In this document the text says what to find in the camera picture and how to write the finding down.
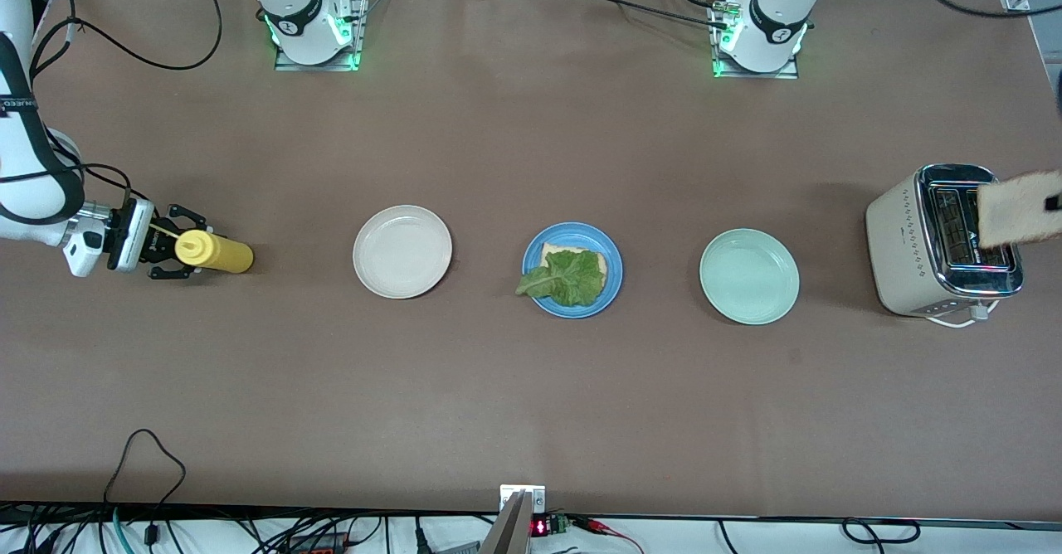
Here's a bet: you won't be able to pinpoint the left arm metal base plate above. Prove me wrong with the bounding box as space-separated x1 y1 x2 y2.
712 0 800 80

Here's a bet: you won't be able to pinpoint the coiled black cable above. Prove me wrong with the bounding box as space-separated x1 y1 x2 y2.
840 518 923 546

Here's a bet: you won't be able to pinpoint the mint green round plate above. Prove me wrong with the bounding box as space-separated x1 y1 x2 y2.
699 228 801 326

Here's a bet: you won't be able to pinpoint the green lettuce leaf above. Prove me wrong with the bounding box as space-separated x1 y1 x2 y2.
515 249 605 308

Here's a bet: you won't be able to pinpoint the black orange power adapter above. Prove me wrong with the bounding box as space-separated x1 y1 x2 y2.
286 529 353 554

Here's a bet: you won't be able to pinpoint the cream chrome toaster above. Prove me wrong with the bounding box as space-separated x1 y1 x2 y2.
865 163 1025 318

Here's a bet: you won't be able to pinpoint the teal cable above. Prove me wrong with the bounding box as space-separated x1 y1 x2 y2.
110 506 135 554

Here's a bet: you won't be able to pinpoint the blue round plate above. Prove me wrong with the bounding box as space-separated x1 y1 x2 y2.
522 221 624 319

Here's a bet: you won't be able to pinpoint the red and black clip leads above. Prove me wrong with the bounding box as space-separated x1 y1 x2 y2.
571 516 646 554

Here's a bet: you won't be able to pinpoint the white toaster power cord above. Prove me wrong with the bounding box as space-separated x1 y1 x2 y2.
925 304 1001 328

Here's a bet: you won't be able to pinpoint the beige round plate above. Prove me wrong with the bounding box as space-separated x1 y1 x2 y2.
353 205 454 299

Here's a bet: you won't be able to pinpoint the yellow mustard squeeze bottle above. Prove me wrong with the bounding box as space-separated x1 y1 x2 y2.
153 221 255 275

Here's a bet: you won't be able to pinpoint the long black table cable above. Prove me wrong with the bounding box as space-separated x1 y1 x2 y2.
531 0 735 32

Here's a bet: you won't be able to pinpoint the white metal mount bracket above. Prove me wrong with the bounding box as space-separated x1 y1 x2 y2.
500 485 547 515

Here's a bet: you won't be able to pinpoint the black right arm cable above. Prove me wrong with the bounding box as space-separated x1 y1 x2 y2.
29 0 225 207

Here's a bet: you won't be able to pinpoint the grey aluminium bar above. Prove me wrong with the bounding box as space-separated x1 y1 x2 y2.
480 492 532 554

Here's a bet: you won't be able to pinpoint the toasted bread slice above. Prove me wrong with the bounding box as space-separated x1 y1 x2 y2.
541 241 609 289
977 170 1062 248

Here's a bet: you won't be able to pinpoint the thin black looped cable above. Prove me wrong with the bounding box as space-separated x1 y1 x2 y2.
103 429 188 548

